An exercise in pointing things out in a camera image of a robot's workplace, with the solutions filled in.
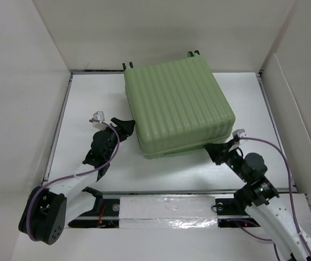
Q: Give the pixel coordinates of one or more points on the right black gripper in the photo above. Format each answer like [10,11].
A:
[218,151]

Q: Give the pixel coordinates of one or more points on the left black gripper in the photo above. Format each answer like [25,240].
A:
[124,129]

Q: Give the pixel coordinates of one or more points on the green suitcase blue lining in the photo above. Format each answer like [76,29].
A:
[178,106]

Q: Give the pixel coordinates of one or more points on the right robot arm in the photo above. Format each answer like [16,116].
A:
[261,201]

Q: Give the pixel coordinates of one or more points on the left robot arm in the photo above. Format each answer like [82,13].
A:
[51,207]

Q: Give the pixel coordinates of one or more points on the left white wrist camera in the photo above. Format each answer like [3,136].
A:
[98,119]

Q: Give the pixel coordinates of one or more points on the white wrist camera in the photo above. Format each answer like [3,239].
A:
[238,136]
[98,119]

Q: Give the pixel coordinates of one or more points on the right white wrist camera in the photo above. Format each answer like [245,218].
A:
[238,136]

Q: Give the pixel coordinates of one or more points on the metal base rail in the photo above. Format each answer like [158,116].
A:
[228,213]

